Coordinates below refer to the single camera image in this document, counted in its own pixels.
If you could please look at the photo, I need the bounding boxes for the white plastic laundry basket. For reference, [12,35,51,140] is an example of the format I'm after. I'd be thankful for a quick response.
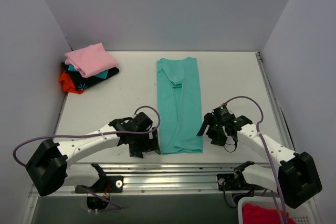
[237,196,321,223]

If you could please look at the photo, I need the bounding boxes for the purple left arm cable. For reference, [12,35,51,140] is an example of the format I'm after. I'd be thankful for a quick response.
[12,105,161,213]

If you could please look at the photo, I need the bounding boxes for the black folded patterned t shirt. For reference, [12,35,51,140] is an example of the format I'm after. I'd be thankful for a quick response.
[61,62,119,91]

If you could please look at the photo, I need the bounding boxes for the teal t shirt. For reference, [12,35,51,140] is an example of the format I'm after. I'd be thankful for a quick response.
[156,57,203,154]

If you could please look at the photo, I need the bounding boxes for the orange folded t shirt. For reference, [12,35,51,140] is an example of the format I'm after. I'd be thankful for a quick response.
[59,71,84,94]

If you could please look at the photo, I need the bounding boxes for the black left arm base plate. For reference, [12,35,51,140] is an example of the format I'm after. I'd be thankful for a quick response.
[84,175,124,194]

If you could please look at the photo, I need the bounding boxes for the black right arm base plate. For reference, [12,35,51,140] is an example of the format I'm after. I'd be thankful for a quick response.
[216,173,264,191]

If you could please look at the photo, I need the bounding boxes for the magenta t shirt in basket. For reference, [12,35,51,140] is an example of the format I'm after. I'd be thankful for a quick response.
[242,204,281,224]

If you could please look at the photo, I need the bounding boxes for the aluminium table frame rails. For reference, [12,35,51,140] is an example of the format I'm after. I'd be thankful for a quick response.
[28,50,314,224]

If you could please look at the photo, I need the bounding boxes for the pink folded t shirt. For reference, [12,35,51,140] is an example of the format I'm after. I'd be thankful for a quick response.
[65,43,119,78]

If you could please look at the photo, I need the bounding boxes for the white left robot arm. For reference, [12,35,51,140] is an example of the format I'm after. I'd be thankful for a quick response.
[26,112,161,196]

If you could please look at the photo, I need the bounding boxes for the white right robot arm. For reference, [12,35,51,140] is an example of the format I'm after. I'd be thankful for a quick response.
[197,112,322,208]

